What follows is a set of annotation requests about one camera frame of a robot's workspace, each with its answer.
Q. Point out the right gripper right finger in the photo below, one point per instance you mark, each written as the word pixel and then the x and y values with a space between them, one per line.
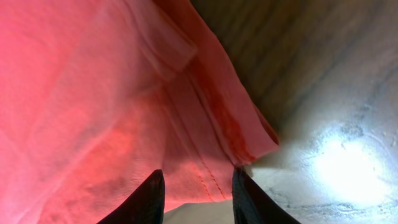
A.
pixel 251 205

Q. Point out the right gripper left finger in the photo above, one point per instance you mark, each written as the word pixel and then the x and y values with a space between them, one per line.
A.
pixel 144 206

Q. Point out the coral red t-shirt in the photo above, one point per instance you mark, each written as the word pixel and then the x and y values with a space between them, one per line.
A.
pixel 96 95

